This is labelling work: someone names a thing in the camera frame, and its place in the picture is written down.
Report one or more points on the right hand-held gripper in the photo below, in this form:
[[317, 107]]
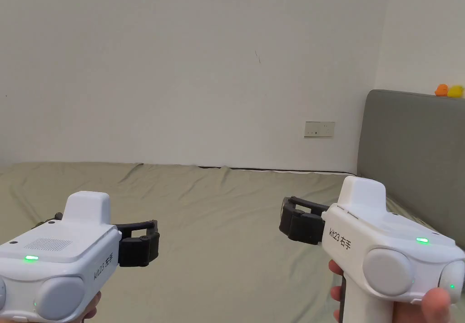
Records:
[[381, 250]]

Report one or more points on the bed with pale green sheet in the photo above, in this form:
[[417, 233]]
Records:
[[218, 235]]

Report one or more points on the yellow toy duck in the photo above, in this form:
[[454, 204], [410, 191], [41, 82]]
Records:
[[455, 92]]

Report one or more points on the person's left hand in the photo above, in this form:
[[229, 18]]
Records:
[[92, 306]]

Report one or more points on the orange toy duck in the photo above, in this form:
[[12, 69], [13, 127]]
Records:
[[441, 90]]

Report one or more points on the grey padded headboard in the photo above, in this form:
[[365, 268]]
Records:
[[414, 148]]

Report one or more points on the person's right hand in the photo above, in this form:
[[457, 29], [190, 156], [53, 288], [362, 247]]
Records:
[[428, 308]]

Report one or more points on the white wall socket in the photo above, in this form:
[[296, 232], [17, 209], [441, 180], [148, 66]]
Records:
[[319, 129]]

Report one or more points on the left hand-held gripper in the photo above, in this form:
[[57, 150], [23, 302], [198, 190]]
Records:
[[54, 265]]

